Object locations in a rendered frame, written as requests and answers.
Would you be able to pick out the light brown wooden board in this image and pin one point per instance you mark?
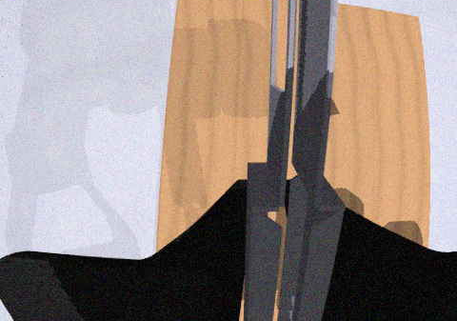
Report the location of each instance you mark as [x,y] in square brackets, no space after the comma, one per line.
[216,116]

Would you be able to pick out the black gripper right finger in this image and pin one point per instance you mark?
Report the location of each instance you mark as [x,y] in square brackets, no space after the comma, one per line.
[381,276]

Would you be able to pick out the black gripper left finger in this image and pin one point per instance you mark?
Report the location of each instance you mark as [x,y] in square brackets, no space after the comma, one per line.
[197,277]

